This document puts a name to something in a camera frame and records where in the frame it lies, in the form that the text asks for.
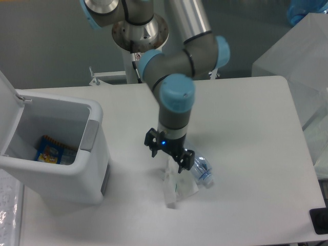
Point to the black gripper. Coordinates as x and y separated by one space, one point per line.
174 147

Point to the black device at edge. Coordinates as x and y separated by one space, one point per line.
319 220

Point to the blue orange snack packet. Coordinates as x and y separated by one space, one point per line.
52 151

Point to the translucent plastic box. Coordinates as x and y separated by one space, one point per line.
300 57

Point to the white pedestal foot bracket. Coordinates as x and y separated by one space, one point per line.
112 78

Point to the white trash can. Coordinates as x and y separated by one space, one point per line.
76 122

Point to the white plastic wrapper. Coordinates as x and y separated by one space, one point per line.
176 186

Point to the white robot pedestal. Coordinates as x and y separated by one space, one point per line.
131 61

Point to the crushed clear plastic bottle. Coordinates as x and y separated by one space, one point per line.
201 169

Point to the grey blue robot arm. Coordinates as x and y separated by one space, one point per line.
137 29

